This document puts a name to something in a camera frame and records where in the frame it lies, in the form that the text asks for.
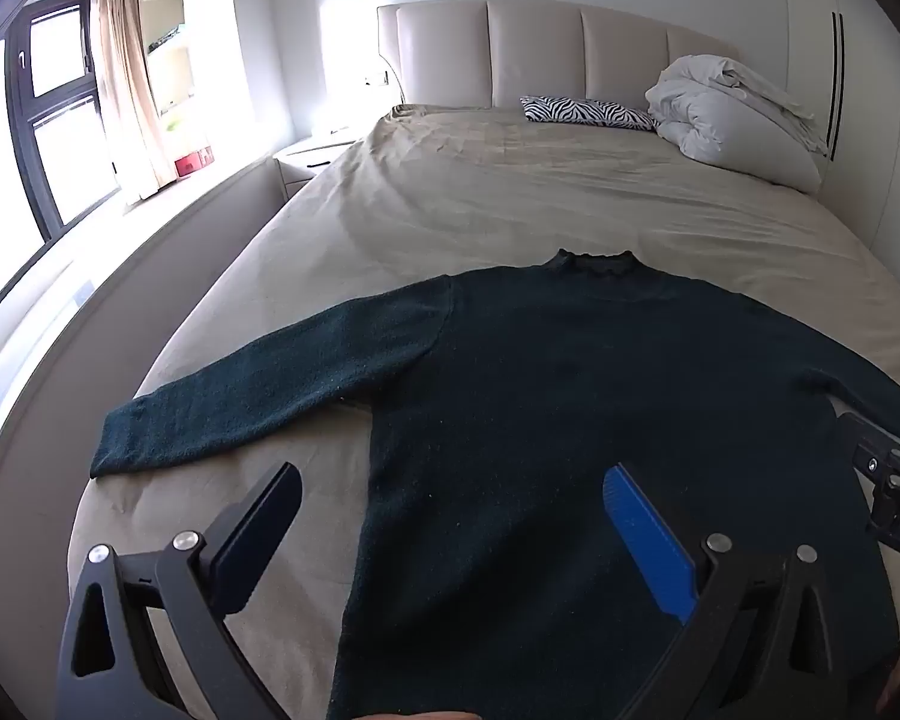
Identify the zebra print pillow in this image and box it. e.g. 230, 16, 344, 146
520, 96, 661, 130

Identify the beige curtain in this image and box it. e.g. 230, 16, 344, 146
90, 0, 177, 200

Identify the bed with beige sheet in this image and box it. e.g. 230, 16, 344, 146
67, 103, 900, 720

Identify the white wardrobe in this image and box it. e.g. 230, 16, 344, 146
780, 0, 900, 316

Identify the dark green sweater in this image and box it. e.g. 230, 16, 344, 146
90, 247, 900, 720

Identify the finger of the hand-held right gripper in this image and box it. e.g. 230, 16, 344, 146
836, 406, 900, 477

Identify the folded white duvet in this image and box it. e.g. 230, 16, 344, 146
645, 54, 830, 194

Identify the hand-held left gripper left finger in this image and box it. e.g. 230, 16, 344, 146
56, 463, 303, 720

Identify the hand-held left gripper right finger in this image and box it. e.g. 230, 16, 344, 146
604, 463, 882, 720

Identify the white nightstand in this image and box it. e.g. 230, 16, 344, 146
272, 136, 361, 200

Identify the white wall shelf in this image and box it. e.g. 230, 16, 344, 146
139, 0, 196, 151

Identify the beige padded headboard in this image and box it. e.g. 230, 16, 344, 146
377, 0, 743, 110

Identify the black framed window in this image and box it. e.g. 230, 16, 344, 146
0, 0, 125, 338

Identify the white window bench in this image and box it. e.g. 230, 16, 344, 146
0, 157, 286, 616

